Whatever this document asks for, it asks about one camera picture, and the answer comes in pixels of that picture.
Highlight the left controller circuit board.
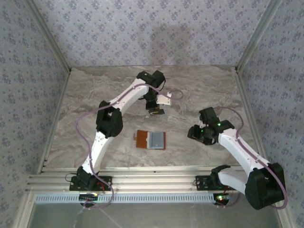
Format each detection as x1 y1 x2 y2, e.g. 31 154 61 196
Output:
79 193 99 201

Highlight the controller circuit board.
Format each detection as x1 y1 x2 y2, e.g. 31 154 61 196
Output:
79 193 99 201
213 193 231 205

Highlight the grey slotted cable duct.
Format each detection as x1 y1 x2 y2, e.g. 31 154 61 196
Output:
34 192 228 204

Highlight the aluminium rail frame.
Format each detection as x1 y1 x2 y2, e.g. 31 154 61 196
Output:
25 166 285 192

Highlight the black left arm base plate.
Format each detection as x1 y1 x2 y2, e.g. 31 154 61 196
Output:
69 175 113 191

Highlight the aluminium corner post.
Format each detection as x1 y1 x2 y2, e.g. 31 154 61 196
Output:
22 0 72 73
235 0 283 72

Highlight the right controller circuit board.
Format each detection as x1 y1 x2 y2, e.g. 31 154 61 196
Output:
213 193 231 205

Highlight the aluminium table side rail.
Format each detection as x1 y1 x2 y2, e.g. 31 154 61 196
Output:
234 67 270 167
37 68 72 175

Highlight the brown leather card holder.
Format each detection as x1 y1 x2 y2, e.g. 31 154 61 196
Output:
134 130 166 150

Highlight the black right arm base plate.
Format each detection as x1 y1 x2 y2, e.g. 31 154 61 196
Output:
195 175 239 191

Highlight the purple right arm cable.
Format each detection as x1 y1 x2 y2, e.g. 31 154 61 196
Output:
212 106 289 210

